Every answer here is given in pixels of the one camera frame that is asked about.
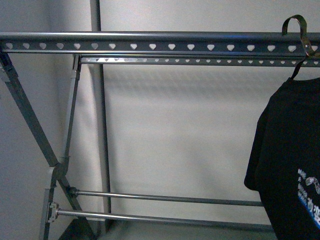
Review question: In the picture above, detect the bottom lower steel rod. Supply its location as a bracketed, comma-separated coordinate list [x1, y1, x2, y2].
[56, 208, 273, 232]

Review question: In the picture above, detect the rear perforated top rail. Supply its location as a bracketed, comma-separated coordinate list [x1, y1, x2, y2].
[80, 56, 320, 68]

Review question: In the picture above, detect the dark metal clothes hanger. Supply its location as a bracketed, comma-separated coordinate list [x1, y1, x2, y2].
[281, 14, 320, 80]

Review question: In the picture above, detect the upper lower steel rod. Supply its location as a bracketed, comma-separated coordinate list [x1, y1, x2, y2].
[73, 189, 263, 207]

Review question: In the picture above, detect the perforated rail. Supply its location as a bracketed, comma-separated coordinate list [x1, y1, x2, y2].
[80, 56, 320, 68]
[0, 31, 304, 55]

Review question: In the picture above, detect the black printed t-shirt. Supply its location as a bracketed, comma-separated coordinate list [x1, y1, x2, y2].
[244, 78, 320, 240]

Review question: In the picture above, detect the front perforated top rail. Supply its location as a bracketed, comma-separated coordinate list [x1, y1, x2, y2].
[0, 31, 304, 55]

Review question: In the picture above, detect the grey vertical wall pipe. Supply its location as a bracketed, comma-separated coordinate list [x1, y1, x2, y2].
[89, 0, 113, 234]

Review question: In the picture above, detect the steel rod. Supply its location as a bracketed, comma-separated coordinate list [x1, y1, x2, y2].
[73, 189, 263, 207]
[56, 208, 273, 232]

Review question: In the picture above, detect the grey folding drying rack frame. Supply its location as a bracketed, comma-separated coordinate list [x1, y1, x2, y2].
[0, 51, 82, 240]

